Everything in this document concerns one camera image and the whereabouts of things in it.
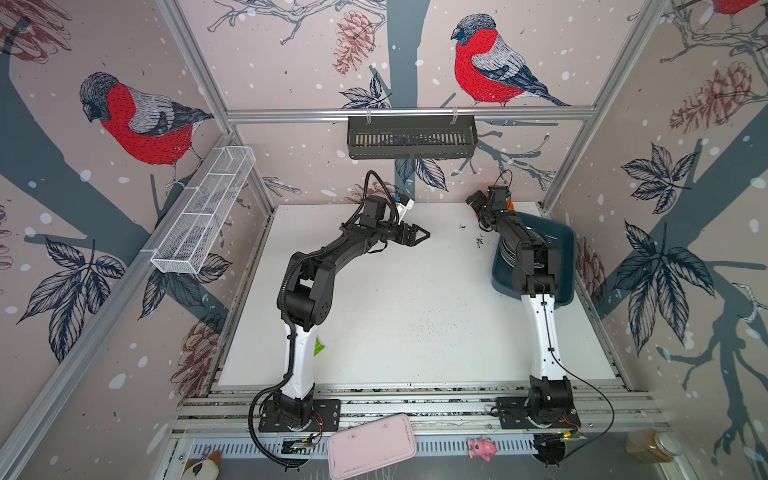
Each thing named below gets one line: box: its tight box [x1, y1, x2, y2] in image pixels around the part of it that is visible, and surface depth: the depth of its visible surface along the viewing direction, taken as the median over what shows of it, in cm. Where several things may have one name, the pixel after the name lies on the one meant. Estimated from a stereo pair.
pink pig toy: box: [467, 437, 498, 463], surface depth 69 cm
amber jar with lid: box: [625, 430, 682, 464], surface depth 64 cm
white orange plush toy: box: [182, 451, 222, 480], surface depth 67 cm
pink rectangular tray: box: [327, 414, 417, 480], surface depth 69 cm
